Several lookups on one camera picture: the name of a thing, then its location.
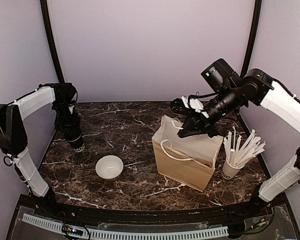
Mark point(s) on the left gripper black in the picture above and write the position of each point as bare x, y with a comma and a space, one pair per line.
74, 122

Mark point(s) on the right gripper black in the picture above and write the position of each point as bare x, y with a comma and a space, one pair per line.
190, 120

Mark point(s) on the black plastic cup lid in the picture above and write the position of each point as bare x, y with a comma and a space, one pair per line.
72, 134

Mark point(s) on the black paper coffee cup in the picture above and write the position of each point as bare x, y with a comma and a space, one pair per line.
78, 145

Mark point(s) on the brown paper bag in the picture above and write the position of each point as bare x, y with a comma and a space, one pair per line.
191, 160

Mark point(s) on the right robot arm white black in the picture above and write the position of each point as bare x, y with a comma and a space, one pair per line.
232, 92

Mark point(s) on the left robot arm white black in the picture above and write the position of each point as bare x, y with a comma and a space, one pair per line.
13, 137

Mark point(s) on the white wrapped straw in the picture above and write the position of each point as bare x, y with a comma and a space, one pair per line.
255, 147
237, 148
226, 148
244, 147
232, 145

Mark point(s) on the white paper cup holder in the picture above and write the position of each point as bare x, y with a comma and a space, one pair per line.
228, 171

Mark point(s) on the white ceramic bowl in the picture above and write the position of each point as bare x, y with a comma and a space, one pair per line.
109, 168

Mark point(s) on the small green circuit board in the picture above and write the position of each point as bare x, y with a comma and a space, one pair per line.
71, 231

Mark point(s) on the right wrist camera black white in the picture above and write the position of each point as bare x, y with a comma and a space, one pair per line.
190, 107

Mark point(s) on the black front rail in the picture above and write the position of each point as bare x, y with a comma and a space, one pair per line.
214, 215

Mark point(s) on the white slotted cable duct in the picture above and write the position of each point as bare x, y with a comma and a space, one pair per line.
98, 234

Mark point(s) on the left black frame post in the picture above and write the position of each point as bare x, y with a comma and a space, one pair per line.
51, 40

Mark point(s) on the black frame post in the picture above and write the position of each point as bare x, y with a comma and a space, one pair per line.
252, 37
51, 40

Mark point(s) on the right black frame post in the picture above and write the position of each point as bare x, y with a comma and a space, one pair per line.
252, 37

